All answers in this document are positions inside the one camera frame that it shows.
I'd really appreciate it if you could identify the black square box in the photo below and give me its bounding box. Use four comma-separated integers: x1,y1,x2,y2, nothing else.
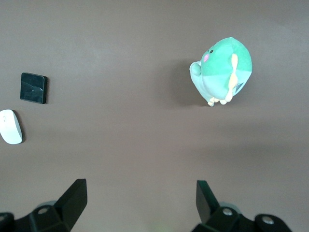
20,72,48,105

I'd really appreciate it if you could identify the white computer mouse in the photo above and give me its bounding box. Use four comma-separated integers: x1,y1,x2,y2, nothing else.
0,109,24,145

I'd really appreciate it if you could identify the green dinosaur plush toy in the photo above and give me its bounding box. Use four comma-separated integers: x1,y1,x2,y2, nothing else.
189,36,253,107

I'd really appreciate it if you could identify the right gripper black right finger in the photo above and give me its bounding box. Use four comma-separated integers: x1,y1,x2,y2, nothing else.
192,180,293,232

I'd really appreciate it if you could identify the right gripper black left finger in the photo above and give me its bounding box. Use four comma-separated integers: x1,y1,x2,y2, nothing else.
0,178,88,232

